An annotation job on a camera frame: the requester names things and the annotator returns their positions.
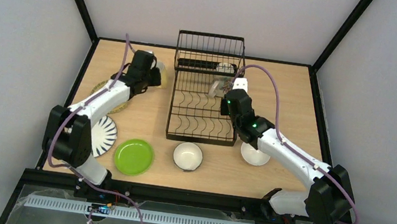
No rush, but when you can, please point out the yellow ceramic mug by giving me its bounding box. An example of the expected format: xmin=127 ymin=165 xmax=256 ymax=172
xmin=156 ymin=61 xmax=168 ymax=89

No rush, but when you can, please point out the black wire dish rack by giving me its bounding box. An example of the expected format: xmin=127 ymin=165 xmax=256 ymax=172
xmin=166 ymin=30 xmax=245 ymax=146

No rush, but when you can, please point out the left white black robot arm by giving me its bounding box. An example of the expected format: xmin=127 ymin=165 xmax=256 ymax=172
xmin=42 ymin=50 xmax=166 ymax=186

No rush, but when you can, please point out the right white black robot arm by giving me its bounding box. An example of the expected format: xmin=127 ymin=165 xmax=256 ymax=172
xmin=220 ymin=89 xmax=354 ymax=224

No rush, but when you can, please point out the woven bamboo plate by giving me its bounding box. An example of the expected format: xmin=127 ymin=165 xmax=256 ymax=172
xmin=90 ymin=80 xmax=128 ymax=115

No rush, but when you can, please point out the blue striped white plate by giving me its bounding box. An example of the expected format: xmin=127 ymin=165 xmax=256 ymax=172
xmin=91 ymin=116 xmax=118 ymax=158

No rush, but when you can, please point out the green plastic plate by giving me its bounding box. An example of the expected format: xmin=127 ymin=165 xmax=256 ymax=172
xmin=114 ymin=138 xmax=154 ymax=176

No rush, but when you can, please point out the black rimmed white bowl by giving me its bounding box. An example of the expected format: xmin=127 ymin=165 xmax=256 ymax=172
xmin=173 ymin=142 xmax=203 ymax=172

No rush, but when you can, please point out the plain white bowl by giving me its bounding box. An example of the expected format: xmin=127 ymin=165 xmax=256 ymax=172
xmin=240 ymin=143 xmax=271 ymax=166

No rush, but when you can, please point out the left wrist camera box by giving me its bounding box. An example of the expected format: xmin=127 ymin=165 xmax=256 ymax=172
xmin=143 ymin=50 xmax=155 ymax=56

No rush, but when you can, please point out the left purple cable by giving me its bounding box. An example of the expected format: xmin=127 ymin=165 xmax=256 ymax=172
xmin=39 ymin=25 xmax=167 ymax=224

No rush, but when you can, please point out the purple cable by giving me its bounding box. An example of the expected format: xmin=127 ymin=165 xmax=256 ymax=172
xmin=39 ymin=25 xmax=167 ymax=224
xmin=213 ymin=62 xmax=377 ymax=224

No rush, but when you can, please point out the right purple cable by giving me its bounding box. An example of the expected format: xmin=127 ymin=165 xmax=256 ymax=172
xmin=213 ymin=62 xmax=377 ymax=224

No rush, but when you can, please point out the white slotted cable duct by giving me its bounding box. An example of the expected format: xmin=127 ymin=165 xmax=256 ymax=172
xmin=24 ymin=195 xmax=252 ymax=224

